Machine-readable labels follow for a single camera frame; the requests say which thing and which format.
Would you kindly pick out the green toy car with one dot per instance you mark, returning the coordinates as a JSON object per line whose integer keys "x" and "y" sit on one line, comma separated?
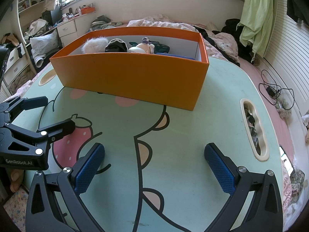
{"x": 161, "y": 47}

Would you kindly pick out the grey clothes heap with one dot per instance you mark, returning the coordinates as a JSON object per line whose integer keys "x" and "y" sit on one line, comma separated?
{"x": 101, "y": 21}

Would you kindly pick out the smartphone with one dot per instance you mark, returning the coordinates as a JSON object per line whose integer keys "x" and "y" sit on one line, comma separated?
{"x": 286, "y": 159}

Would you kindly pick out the white bookshelf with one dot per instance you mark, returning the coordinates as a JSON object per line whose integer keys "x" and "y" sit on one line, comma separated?
{"x": 24, "y": 3}

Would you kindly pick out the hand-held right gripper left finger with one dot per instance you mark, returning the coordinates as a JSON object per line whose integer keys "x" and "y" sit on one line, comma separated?
{"x": 88, "y": 166}

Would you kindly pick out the white drawer cabinet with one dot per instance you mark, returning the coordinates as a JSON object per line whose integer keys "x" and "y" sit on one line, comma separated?
{"x": 67, "y": 29}

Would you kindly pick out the cartoon printed green desktop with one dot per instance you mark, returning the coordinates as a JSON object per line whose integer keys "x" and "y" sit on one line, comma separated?
{"x": 181, "y": 137}

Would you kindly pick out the black clothes pile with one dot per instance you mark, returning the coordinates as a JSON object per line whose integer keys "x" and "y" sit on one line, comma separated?
{"x": 231, "y": 25}

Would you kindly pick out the white fluffy pompom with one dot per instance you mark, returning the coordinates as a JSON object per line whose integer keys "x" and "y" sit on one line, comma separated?
{"x": 94, "y": 44}

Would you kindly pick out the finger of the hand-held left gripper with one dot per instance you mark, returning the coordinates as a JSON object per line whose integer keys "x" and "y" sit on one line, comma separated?
{"x": 60, "y": 127}
{"x": 33, "y": 102}

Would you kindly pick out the large orange cardboard box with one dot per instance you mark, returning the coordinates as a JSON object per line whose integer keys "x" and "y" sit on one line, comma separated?
{"x": 132, "y": 77}

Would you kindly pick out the white storage drawer unit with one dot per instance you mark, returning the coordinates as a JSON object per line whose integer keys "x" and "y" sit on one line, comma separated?
{"x": 14, "y": 62}

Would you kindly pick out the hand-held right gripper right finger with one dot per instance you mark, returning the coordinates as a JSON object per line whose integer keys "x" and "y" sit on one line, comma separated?
{"x": 219, "y": 171}

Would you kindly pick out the long black garment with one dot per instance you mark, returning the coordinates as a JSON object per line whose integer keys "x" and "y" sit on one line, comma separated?
{"x": 227, "y": 55}

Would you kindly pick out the small orange box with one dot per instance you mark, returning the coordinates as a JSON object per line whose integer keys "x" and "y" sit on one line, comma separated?
{"x": 88, "y": 10}

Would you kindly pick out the blue tin box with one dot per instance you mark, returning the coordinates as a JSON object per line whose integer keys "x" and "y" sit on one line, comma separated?
{"x": 173, "y": 56}

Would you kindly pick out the white doll figure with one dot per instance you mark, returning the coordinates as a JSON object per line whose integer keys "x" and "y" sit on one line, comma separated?
{"x": 142, "y": 48}

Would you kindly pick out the light green curtain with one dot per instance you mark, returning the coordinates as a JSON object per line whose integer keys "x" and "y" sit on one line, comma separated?
{"x": 256, "y": 17}

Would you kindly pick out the black computer monitor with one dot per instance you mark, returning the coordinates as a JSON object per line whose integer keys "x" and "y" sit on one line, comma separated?
{"x": 53, "y": 15}

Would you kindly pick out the white pillow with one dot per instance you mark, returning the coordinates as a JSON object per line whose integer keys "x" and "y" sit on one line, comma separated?
{"x": 44, "y": 41}

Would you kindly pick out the pink floral blanket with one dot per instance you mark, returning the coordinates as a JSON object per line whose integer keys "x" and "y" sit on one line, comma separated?
{"x": 169, "y": 24}

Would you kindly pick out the pink bed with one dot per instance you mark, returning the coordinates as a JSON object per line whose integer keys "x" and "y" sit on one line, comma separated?
{"x": 272, "y": 125}

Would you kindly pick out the person's left hand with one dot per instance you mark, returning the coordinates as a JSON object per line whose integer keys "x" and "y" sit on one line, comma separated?
{"x": 17, "y": 178}

